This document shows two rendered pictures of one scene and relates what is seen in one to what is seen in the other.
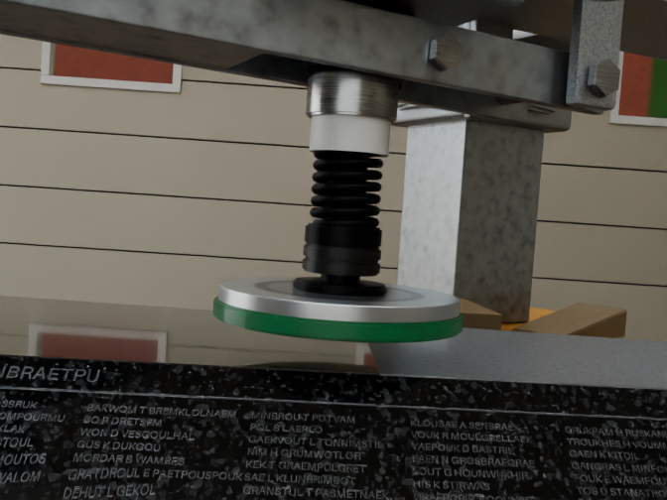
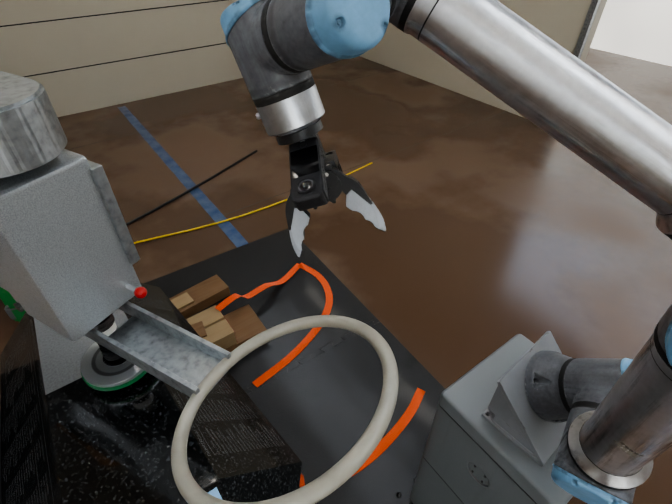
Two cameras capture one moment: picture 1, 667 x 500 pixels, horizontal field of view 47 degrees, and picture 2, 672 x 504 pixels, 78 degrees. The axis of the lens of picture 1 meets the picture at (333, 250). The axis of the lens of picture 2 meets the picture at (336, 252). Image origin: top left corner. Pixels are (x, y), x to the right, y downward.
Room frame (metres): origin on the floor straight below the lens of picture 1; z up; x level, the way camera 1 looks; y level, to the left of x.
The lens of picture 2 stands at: (0.57, 1.02, 1.99)
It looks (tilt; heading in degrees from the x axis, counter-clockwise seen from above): 40 degrees down; 235
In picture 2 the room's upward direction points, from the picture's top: straight up
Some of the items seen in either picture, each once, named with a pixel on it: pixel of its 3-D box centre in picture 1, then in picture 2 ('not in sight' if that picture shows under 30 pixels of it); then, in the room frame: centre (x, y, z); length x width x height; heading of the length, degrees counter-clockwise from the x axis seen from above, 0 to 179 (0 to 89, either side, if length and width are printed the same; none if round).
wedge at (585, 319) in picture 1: (570, 321); not in sight; (1.36, -0.42, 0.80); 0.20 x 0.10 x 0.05; 130
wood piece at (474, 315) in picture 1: (452, 318); not in sight; (1.28, -0.20, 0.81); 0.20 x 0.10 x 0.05; 7
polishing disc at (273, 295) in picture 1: (338, 297); (118, 356); (0.69, -0.01, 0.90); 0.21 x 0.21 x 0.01
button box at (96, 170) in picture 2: not in sight; (107, 214); (0.55, 0.01, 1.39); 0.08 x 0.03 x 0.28; 116
